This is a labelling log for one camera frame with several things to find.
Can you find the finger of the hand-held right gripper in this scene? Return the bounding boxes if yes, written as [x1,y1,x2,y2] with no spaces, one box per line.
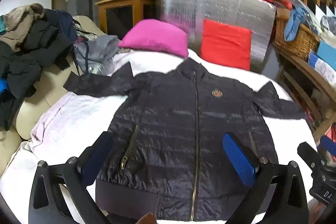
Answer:
[320,135,336,156]
[297,142,327,174]

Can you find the wicker basket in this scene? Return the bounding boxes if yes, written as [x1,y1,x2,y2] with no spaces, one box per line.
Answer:
[273,15,321,60]

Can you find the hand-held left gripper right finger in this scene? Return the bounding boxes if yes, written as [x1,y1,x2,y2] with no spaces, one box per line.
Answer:
[223,133,309,224]

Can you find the red storage item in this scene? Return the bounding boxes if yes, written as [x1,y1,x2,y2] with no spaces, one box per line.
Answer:
[323,124,336,146]

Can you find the red pillow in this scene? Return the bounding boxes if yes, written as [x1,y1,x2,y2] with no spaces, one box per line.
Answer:
[199,19,252,71]

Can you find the wooden glass-door cabinet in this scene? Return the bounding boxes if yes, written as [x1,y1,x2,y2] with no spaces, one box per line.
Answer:
[95,0,156,34]

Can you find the black quilted jacket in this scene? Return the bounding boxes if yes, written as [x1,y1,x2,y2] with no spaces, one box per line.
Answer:
[63,58,307,222]

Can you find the grey garment in plastic bag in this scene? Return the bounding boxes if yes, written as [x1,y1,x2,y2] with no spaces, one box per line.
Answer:
[73,35,121,75]

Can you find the brown fleece garment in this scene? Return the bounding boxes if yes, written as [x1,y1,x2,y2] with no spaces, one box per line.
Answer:
[0,3,45,52]

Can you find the silver foil mat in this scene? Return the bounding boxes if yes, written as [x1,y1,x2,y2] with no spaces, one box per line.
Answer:
[156,0,277,73]

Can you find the navy garment with strings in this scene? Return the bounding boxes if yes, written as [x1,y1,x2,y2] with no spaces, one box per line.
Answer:
[46,9,79,41]

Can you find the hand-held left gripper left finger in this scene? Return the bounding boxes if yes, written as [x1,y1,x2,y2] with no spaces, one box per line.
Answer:
[28,132,114,224]

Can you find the clear plastic bag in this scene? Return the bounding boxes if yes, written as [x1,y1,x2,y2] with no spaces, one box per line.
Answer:
[289,0,326,30]

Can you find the blue white patterned package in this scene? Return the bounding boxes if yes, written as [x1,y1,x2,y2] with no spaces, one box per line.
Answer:
[308,52,336,77]

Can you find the pile of black clothes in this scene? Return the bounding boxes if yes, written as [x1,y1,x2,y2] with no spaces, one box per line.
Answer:
[0,10,78,130]

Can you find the wooden bench shelf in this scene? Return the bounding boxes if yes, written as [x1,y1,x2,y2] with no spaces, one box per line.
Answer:
[273,40,336,138]

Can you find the grey background cabinet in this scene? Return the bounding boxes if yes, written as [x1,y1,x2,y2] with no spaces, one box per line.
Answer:
[66,0,98,16]

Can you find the teal cardboard box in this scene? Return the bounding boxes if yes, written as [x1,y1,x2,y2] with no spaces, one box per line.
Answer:
[316,40,336,71]

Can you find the light blue cloth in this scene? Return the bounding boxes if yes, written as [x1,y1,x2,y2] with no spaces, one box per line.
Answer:
[284,7,309,42]

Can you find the pink pillow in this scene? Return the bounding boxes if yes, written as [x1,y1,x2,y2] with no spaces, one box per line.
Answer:
[117,19,189,59]

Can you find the beige sofa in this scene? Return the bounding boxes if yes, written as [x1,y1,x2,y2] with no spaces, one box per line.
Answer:
[0,15,105,177]

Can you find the white pink floral blanket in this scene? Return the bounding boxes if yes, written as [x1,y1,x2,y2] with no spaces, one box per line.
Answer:
[0,48,319,224]

